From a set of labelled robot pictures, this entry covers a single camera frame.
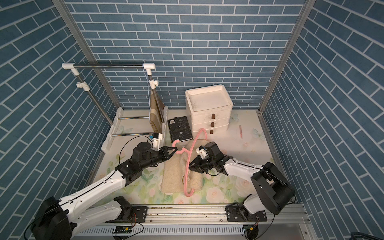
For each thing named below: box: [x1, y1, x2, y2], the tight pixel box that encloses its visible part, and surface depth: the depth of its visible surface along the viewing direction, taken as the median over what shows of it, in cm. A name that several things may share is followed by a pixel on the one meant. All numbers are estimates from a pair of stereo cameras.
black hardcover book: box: [167, 116, 193, 142], surface depth 107 cm
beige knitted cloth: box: [161, 139, 209, 193], surface depth 84 cm
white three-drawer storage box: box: [185, 84, 234, 139], surface depth 96 cm
